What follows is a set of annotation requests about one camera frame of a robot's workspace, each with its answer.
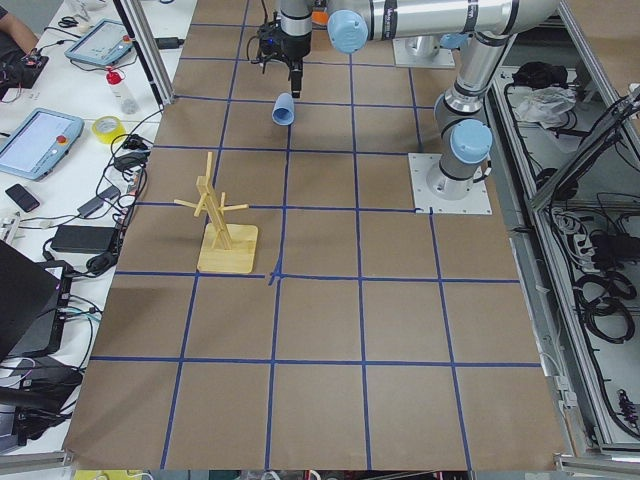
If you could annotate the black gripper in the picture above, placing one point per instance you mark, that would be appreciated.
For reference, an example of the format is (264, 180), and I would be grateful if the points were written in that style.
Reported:
(295, 48)

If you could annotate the light blue plastic cup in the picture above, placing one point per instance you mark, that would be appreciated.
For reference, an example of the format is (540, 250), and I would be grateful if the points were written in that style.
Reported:
(283, 112)

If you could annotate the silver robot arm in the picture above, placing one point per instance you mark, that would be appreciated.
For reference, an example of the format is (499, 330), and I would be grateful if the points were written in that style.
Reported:
(352, 24)
(466, 139)

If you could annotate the wooden cup rack stand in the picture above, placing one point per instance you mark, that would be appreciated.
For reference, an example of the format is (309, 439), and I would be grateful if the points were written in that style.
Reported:
(226, 247)

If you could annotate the orange soda can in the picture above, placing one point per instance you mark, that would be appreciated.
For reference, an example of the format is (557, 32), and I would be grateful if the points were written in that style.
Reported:
(320, 17)

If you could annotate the red cap squeeze bottle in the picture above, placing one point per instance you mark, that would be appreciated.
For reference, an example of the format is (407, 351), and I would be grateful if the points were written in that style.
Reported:
(121, 92)

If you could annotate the right teach pendant tablet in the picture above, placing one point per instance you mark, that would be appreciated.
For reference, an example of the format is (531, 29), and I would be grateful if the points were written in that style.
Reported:
(104, 45)

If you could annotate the teach pendant tablet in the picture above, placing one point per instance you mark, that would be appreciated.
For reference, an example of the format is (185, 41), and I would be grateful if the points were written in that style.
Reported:
(39, 143)
(104, 45)

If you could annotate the yellow tape roll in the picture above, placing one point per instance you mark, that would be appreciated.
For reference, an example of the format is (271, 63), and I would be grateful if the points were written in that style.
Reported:
(108, 129)

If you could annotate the left teach pendant tablet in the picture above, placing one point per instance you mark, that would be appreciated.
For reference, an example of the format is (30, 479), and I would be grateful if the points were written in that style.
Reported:
(39, 143)

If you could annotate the black power adapter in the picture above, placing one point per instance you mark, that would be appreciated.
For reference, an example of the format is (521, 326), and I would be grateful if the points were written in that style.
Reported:
(83, 239)

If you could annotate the black smartphone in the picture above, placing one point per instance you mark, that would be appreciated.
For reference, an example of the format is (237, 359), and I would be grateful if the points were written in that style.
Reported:
(22, 198)

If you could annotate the black laptop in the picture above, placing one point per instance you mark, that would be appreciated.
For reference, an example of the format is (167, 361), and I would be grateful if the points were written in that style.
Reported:
(33, 295)

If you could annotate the aluminium frame post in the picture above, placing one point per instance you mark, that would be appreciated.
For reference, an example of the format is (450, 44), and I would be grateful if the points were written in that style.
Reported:
(132, 15)

